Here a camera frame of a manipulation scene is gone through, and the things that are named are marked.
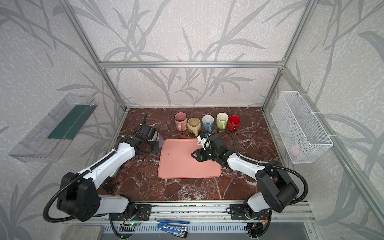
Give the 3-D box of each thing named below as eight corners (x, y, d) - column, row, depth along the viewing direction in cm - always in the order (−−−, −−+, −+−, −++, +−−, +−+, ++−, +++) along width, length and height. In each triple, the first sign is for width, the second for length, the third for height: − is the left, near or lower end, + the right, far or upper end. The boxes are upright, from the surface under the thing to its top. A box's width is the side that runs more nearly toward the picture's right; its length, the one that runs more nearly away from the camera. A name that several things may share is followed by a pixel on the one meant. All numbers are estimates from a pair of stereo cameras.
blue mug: (202, 136, 106) (202, 127, 98) (202, 123, 113) (202, 114, 105) (213, 136, 106) (214, 127, 98) (213, 123, 113) (213, 114, 105)
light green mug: (212, 130, 109) (213, 121, 100) (218, 120, 115) (219, 110, 107) (222, 134, 107) (224, 124, 98) (227, 123, 113) (229, 114, 105)
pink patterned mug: (175, 136, 106) (173, 126, 96) (177, 122, 114) (175, 112, 105) (186, 136, 106) (185, 126, 96) (188, 122, 114) (186, 112, 105)
